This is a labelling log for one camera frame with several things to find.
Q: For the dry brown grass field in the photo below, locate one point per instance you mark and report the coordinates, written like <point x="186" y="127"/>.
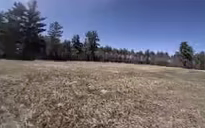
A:
<point x="103" y="96"/>

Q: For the wood of dark trees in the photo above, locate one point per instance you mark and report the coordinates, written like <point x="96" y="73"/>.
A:
<point x="30" y="40"/>

